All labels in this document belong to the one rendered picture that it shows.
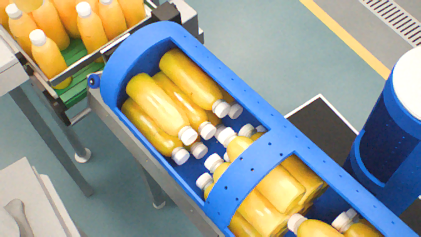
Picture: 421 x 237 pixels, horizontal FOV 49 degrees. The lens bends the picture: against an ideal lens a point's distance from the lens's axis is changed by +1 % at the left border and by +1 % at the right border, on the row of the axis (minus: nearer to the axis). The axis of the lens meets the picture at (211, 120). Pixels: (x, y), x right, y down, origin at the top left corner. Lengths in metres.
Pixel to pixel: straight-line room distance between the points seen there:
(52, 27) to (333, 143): 1.34
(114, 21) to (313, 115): 1.18
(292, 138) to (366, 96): 1.61
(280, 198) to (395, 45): 1.98
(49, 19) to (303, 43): 1.61
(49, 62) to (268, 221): 0.77
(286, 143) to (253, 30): 1.83
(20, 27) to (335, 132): 1.44
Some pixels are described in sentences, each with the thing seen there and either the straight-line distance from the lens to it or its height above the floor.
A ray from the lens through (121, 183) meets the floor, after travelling 2.29.
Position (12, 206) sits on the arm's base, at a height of 1.09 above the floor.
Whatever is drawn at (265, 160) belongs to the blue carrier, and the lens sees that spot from 0.93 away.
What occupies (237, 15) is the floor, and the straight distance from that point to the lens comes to 2.81.
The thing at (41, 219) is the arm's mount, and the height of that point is 1.07.
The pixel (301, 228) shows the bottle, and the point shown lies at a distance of 0.99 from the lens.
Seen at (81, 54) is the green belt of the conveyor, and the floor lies 0.90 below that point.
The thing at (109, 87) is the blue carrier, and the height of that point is 1.16.
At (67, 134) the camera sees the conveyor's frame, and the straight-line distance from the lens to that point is 2.16.
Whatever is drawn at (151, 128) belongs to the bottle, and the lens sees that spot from 1.15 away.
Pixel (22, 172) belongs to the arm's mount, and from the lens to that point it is 1.20.
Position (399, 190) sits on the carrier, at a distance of 1.64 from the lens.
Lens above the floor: 2.07
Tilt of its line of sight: 60 degrees down
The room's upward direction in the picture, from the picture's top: 4 degrees counter-clockwise
